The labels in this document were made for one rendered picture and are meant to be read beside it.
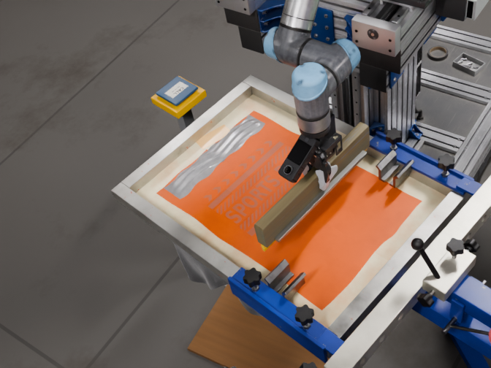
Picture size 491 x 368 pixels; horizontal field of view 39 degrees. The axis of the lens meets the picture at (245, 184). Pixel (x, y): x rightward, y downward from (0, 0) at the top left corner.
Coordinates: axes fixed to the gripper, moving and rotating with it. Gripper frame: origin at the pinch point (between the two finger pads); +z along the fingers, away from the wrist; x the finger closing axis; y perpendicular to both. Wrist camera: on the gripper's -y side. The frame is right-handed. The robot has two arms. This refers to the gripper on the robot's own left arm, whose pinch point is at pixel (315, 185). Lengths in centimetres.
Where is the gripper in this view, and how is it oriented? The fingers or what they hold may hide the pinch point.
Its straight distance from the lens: 172.3
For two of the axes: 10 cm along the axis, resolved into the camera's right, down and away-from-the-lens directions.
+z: 1.6, 6.4, 7.5
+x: -7.2, -4.5, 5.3
